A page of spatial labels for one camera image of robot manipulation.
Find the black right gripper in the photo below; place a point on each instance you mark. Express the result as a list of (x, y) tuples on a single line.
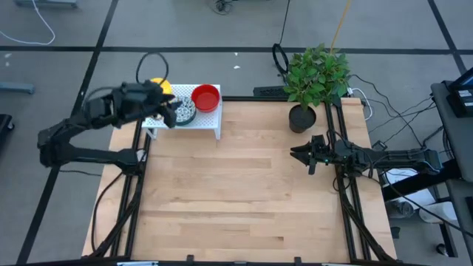
[(325, 157)]

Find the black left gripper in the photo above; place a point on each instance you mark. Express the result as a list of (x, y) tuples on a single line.
[(138, 107)]

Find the yellow mini bowl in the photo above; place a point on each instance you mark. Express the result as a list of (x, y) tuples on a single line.
[(164, 85)]

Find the red mini bowl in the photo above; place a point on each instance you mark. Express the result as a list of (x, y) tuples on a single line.
[(205, 99)]

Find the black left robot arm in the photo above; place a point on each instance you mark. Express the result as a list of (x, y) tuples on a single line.
[(74, 155)]

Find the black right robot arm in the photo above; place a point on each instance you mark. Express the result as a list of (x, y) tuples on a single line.
[(388, 157)]

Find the white table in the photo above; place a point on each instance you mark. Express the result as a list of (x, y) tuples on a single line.
[(207, 120)]

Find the black power strip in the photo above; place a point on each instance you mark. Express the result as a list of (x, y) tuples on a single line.
[(269, 91)]

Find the green plant in black pot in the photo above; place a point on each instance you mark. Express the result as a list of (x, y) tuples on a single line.
[(314, 77)]

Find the black table clamp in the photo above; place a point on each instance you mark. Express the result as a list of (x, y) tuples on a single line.
[(190, 258), (298, 260)]

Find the black caster base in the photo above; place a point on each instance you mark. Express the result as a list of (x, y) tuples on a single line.
[(221, 5)]

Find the grey desk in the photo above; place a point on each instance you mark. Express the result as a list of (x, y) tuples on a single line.
[(458, 140)]

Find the grey desk foot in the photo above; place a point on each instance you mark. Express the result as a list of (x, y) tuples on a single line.
[(16, 88), (44, 3)]

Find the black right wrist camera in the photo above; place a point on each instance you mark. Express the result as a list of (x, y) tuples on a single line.
[(319, 140)]

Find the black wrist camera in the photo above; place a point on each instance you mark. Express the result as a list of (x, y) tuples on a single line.
[(146, 89), (319, 140)]

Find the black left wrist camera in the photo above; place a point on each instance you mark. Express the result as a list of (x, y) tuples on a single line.
[(146, 89)]

